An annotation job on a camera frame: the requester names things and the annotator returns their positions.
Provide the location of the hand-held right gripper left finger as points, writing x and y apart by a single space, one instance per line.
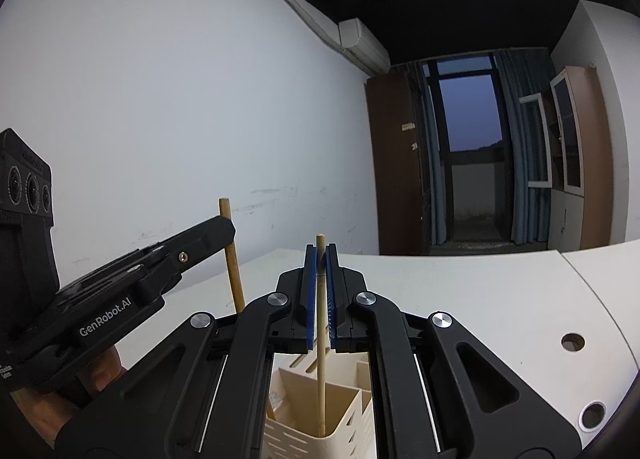
310 299

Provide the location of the white framed window sash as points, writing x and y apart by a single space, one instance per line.
535 139

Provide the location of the blue curtain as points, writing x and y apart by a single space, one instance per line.
439 179
525 209

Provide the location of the white wall air conditioner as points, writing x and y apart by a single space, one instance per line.
365 46

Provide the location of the dark framed balcony window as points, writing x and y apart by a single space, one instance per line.
470 114

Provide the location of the cream slotted utensil holder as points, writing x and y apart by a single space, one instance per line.
300 444

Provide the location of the brown wooden door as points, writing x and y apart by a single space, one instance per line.
395 164

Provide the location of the person's left hand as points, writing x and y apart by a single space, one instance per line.
40 419

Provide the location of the light wooden chopstick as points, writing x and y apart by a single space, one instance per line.
320 389
232 264

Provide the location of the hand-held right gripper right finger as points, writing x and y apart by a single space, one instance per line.
332 299

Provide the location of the white ringed desk grommet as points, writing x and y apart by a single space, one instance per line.
584 421

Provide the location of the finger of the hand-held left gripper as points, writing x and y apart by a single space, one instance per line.
200 244

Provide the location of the white wall pipe cover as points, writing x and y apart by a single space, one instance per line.
306 15

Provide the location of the brown glass-door cabinet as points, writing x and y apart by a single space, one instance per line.
597 164

